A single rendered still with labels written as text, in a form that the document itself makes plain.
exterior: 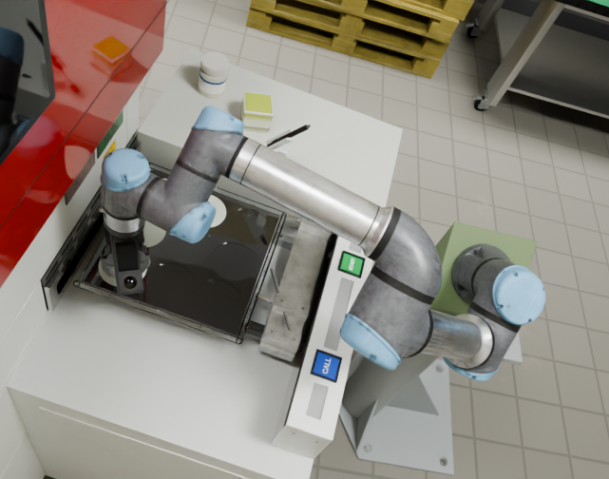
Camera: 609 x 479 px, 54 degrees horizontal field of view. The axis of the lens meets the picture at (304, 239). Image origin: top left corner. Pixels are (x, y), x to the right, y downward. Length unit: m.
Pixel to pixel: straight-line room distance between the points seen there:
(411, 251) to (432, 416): 1.48
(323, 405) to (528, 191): 2.33
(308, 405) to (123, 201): 0.52
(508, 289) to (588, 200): 2.25
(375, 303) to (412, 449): 1.38
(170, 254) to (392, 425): 1.24
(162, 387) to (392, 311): 0.55
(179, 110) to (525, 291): 0.92
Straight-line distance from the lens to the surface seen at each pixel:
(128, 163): 1.00
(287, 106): 1.62
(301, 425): 1.17
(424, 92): 3.51
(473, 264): 1.45
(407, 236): 0.96
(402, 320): 0.97
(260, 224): 1.43
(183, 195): 0.97
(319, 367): 1.21
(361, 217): 0.96
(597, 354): 2.96
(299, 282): 1.39
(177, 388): 1.30
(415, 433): 2.33
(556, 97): 3.59
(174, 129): 1.50
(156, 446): 1.33
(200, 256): 1.36
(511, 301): 1.33
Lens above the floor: 2.04
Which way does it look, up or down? 53 degrees down
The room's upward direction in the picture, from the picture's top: 24 degrees clockwise
